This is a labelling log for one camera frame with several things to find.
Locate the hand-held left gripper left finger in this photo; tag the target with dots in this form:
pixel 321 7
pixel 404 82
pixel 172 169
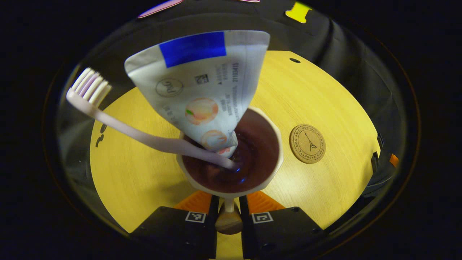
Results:
pixel 180 231

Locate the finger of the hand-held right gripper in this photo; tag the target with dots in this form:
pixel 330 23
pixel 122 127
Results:
pixel 393 160

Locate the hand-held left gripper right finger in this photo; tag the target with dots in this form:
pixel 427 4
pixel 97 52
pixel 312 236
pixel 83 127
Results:
pixel 281 231

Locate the pink toothbrush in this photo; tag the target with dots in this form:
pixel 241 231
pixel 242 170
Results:
pixel 119 126

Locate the white toothpaste tube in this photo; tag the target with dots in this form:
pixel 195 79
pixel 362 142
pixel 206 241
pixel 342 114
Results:
pixel 202 94

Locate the black backdrop cloth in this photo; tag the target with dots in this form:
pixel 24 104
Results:
pixel 346 65

